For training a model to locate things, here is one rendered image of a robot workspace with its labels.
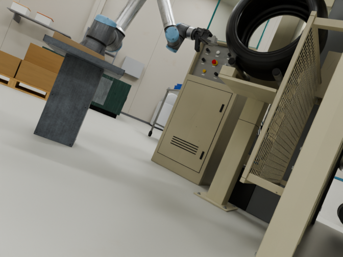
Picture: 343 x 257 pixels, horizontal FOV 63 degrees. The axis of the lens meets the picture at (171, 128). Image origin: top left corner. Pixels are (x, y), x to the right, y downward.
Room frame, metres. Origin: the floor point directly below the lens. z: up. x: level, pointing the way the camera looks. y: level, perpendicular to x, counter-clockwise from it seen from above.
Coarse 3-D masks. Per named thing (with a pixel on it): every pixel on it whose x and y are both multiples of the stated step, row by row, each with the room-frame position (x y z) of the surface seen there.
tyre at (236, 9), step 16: (240, 0) 1.78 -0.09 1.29; (256, 0) 1.85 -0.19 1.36; (272, 0) 1.88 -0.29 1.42; (288, 0) 1.85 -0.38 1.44; (304, 0) 1.77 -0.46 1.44; (320, 0) 1.54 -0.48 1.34; (240, 16) 1.90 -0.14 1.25; (256, 16) 1.97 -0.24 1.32; (272, 16) 1.94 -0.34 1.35; (304, 16) 1.82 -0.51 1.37; (320, 16) 1.52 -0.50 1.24; (240, 32) 1.98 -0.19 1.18; (320, 32) 1.52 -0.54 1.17; (240, 48) 1.69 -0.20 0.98; (288, 48) 1.55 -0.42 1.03; (304, 48) 1.53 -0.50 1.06; (320, 48) 1.62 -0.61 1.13; (240, 64) 1.74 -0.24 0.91; (256, 64) 1.64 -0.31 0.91; (272, 64) 1.60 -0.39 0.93; (288, 64) 1.58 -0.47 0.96; (272, 80) 1.78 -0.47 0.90
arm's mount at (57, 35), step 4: (56, 32) 1.70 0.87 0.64; (56, 36) 1.70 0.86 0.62; (60, 36) 1.71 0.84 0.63; (64, 36) 1.71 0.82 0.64; (60, 40) 1.71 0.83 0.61; (64, 40) 1.71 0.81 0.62; (68, 40) 1.72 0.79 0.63; (72, 40) 1.72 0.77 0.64; (68, 44) 1.72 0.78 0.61; (72, 44) 1.73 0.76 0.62; (76, 44) 1.73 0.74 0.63; (80, 44) 1.74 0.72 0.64; (80, 48) 1.74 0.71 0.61; (84, 48) 1.75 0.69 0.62; (88, 48) 1.75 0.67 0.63; (88, 52) 1.75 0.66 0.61; (92, 52) 1.76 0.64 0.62; (96, 56) 1.77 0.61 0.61; (100, 56) 1.77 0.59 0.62; (104, 60) 1.90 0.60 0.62
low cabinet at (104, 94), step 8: (48, 48) 5.82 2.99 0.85; (64, 56) 5.92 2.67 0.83; (104, 80) 6.18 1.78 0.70; (112, 80) 6.24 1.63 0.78; (104, 88) 6.20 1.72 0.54; (112, 88) 6.26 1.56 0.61; (120, 88) 6.31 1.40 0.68; (128, 88) 6.35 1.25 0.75; (96, 96) 6.18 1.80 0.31; (104, 96) 6.22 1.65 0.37; (112, 96) 6.28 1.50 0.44; (120, 96) 6.33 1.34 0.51; (96, 104) 6.20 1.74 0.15; (104, 104) 6.25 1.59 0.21; (112, 104) 6.30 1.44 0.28; (120, 104) 6.35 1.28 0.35; (104, 112) 6.31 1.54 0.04; (112, 112) 6.32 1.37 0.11
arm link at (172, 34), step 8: (160, 0) 1.92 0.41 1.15; (168, 0) 1.93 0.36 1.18; (160, 8) 1.93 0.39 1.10; (168, 8) 1.91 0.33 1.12; (168, 16) 1.90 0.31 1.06; (168, 24) 1.90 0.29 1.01; (168, 32) 1.88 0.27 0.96; (176, 32) 1.88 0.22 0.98; (168, 40) 1.90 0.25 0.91; (176, 40) 1.91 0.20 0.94
